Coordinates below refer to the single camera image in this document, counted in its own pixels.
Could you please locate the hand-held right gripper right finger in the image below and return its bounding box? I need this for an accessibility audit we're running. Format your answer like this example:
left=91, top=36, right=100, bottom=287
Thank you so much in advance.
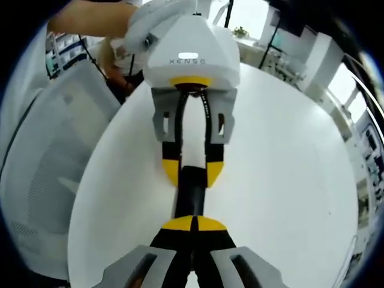
left=191, top=215, right=289, bottom=288

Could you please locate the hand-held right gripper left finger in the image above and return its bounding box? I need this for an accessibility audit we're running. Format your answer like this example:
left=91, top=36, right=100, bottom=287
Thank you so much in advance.
left=100, top=215, right=193, bottom=288

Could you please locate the black remote control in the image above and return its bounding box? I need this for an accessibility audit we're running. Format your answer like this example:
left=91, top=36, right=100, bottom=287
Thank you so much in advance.
left=172, top=164, right=208, bottom=220

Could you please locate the person's left hand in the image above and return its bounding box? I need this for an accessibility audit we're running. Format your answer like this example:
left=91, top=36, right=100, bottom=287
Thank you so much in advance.
left=124, top=0, right=194, bottom=55

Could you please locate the black tripod stand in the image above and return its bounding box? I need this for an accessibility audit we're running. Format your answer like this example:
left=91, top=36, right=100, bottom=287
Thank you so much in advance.
left=222, top=0, right=234, bottom=28

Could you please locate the grey mesh office chair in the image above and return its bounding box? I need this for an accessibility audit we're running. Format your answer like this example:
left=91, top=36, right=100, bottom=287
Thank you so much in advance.
left=0, top=62, right=122, bottom=280

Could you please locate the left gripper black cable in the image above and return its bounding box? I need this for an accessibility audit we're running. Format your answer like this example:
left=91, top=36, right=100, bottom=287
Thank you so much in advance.
left=78, top=34, right=109, bottom=80

